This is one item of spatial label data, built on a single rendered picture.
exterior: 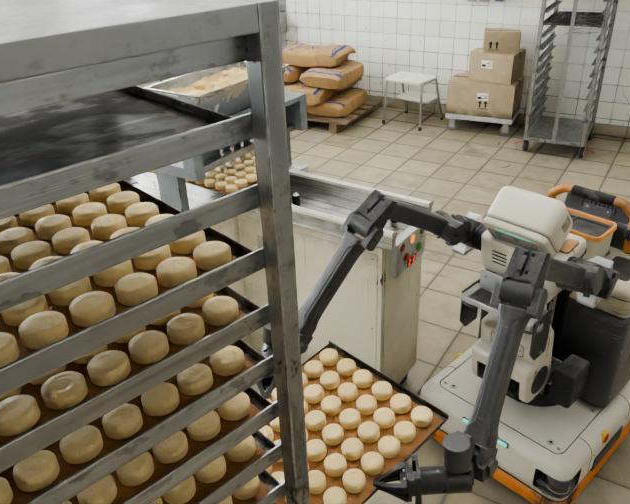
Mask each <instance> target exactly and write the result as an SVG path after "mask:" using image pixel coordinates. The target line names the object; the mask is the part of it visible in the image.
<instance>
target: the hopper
mask: <svg viewBox="0 0 630 504"><path fill-rule="evenodd" d="M288 67H289V64H283V75H284V74H285V72H286V70H287V68H288ZM232 68H239V69H241V70H243V69H247V65H246V61H243V62H238V63H234V64H230V65H225V66H221V67H216V68H212V69H208V70H203V71H199V72H194V73H190V74H186V75H183V76H179V77H176V78H173V79H170V80H166V81H163V82H160V83H157V84H153V85H150V86H147V87H144V89H147V90H150V91H153V92H156V93H159V94H162V95H166V96H169V97H172V98H175V99H178V100H181V101H184V102H187V103H190V104H193V105H196V106H199V107H202V108H205V109H208V110H211V111H214V112H217V113H221V114H224V115H227V116H229V115H232V114H234V113H237V112H239V111H242V110H244V109H247V108H249V107H250V98H249V87H248V79H246V80H243V81H240V82H237V83H234V84H231V85H229V86H226V87H223V88H220V89H217V90H214V91H211V92H208V93H206V94H203V95H200V96H192V95H186V94H181V93H178V92H180V91H181V90H183V89H184V88H188V87H191V86H193V83H194V82H196V81H200V80H201V81H207V83H208V82H209V81H211V80H214V79H216V78H217V77H222V75H223V74H222V72H225V71H228V70H230V69H232ZM206 76H208V77H206ZM175 85H176V86H175ZM187 85H188V87H187ZM177 89H178V90H177Z"/></svg>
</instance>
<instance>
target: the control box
mask: <svg viewBox="0 0 630 504"><path fill-rule="evenodd" d="M413 235H415V240H414V242H413V243H411V238H412V236H413ZM425 235H426V231H425V230H424V232H423V234H421V229H419V228H416V227H412V226H410V227H409V228H407V229H406V230H405V231H404V232H403V233H402V234H400V235H399V236H398V237H397V238H396V247H395V248H394V249H393V250H389V251H390V253H389V277H392V278H395V279H396V278H397V277H398V276H399V275H400V274H401V273H402V272H403V271H404V270H406V269H407V268H408V267H409V265H411V264H412V263H413V256H414V255H415V260H416V259H417V258H418V257H419V256H420V255H421V254H422V253H423V252H424V251H425ZM418 242H421V244H422V246H421V248H420V249H419V250H418V249H416V246H417V243H418ZM403 244H405V249H404V251H403V252H401V246H402V245H403ZM406 253H409V255H410V257H409V260H410V259H411V261H410V262H411V264H410V263H409V260H408V261H405V260H404V256H405V254H406Z"/></svg>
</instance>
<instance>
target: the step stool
mask: <svg viewBox="0 0 630 504"><path fill-rule="evenodd" d="M385 80H386V85H385V98H384V111H383V120H382V124H385V113H386V103H388V102H390V101H393V100H395V99H398V100H404V108H405V113H408V110H407V106H406V101H410V102H415V103H420V113H419V127H418V131H421V130H422V127H421V118H422V109H424V108H426V107H429V106H431V105H433V104H435V103H437V102H438V105H439V112H440V120H443V116H442V110H441V103H440V98H441V96H440V95H439V89H438V82H437V79H436V76H431V75H424V74H417V73H410V72H403V71H401V72H398V73H396V74H393V75H390V76H388V77H386V78H385ZM388 81H391V82H398V83H401V84H402V92H403V93H402V94H400V95H398V96H396V97H395V98H393V99H390V100H388V101H386V100H387V88H388ZM432 81H435V85H436V91H437V95H434V94H427V93H423V86H424V85H425V84H428V83H430V82H432ZM404 84H411V85H417V86H421V92H415V91H407V92H405V90H404ZM437 99H438V100H437ZM433 101H435V102H433ZM431 102H433V103H431ZM422 104H427V105H426V106H424V107H422Z"/></svg>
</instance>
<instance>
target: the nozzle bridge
mask: <svg viewBox="0 0 630 504"><path fill-rule="evenodd" d="M284 91H285V107H286V123H287V139H288V155H289V161H290V162H291V144H290V132H292V131H294V130H299V131H302V130H304V129H306V128H308V126H307V104H306V93H299V92H293V91H286V90H284ZM248 113H251V109H250V107H249V108H247V109H244V110H242V111H239V112H237V113H234V114H232V115H229V116H230V117H233V118H234V117H237V116H241V115H244V114H248ZM243 144H244V146H243V147H240V146H239V143H237V144H236V145H234V151H229V148H227V149H225V150H223V153H224V155H223V156H219V155H218V150H215V151H212V152H209V153H206V154H203V155H200V156H197V157H193V158H190V159H187V160H184V161H181V162H178V163H175V164H172V165H169V166H166V167H162V168H159V169H156V170H154V171H156V176H157V181H158V187H159V192H160V198H161V201H163V202H165V203H167V204H169V205H170V206H172V207H174V208H176V209H178V210H180V211H181V212H184V211H187V210H189V209H190V208H189V202H188V195H187V189H186V182H185V179H187V180H191V181H195V182H198V181H200V180H202V179H204V178H205V173H207V172H209V171H211V170H213V169H215V168H217V167H219V166H221V165H223V164H225V163H227V162H229V161H232V160H234V159H236V158H238V157H240V156H242V155H244V154H246V153H248V152H250V151H252V150H254V142H249V141H248V140H246V141H244V143H243Z"/></svg>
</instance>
